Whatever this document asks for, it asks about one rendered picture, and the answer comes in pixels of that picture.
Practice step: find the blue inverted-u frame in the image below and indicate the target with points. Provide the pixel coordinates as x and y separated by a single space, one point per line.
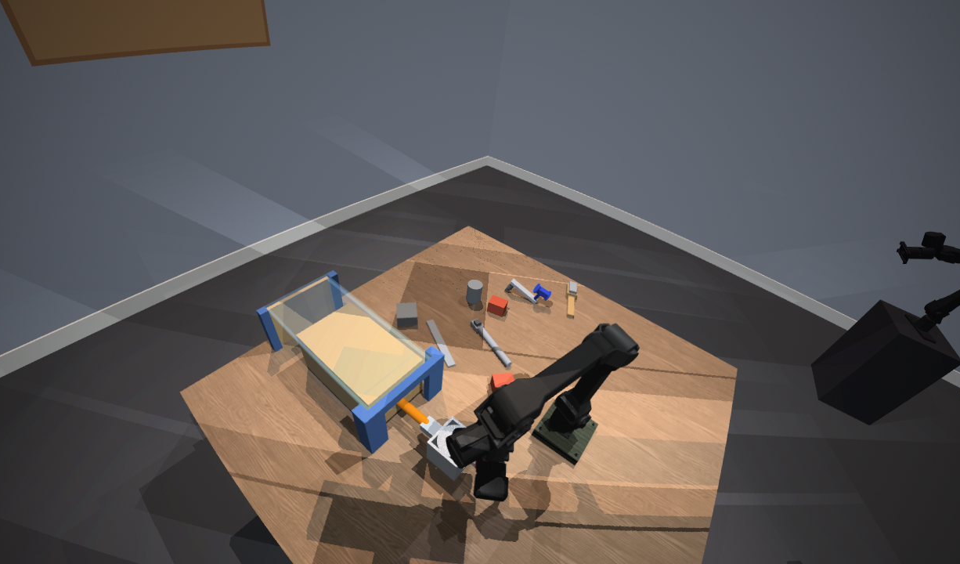
373 422

